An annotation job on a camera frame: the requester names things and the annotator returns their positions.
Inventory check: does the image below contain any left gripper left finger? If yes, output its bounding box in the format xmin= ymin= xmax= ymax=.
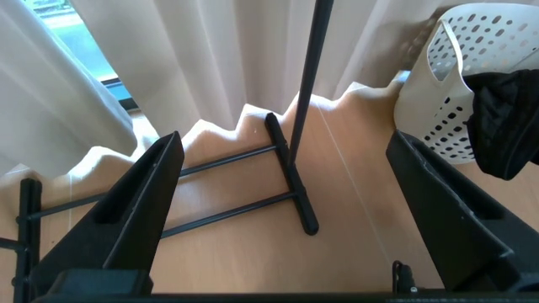
xmin=29 ymin=130 xmax=185 ymax=295

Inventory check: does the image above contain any window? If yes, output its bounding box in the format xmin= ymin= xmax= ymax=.
xmin=23 ymin=0 xmax=140 ymax=113

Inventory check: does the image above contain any black clothes rack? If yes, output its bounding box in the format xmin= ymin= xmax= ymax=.
xmin=0 ymin=0 xmax=335 ymax=303

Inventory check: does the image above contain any white laundry basket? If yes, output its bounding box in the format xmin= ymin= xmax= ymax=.
xmin=393 ymin=3 xmax=539 ymax=165

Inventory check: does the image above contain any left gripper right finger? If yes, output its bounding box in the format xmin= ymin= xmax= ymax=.
xmin=386 ymin=129 xmax=539 ymax=294

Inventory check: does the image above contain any black garment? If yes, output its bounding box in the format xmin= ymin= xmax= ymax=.
xmin=462 ymin=69 xmax=539 ymax=181

